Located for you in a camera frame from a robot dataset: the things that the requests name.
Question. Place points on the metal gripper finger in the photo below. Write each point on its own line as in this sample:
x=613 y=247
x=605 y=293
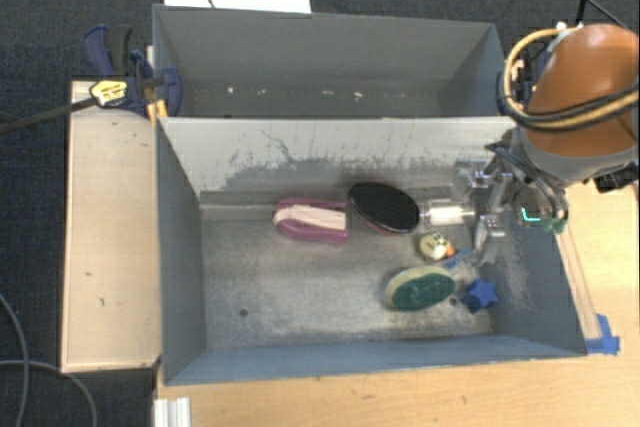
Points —
x=489 y=240
x=466 y=184

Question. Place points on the pale toy animal orange beak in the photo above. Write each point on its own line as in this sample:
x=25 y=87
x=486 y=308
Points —
x=434 y=247

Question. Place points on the blue star-shaped toy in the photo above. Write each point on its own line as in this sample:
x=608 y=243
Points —
x=479 y=296

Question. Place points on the green and yellow oval sponge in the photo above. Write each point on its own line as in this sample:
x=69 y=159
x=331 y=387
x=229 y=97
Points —
x=421 y=289

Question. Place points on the purple and white flat case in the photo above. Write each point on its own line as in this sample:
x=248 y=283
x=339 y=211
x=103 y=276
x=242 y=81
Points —
x=310 y=220

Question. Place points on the grey metal bin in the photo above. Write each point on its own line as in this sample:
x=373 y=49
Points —
x=320 y=275

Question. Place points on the pale wood board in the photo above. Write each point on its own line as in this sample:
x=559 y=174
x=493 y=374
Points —
x=112 y=235

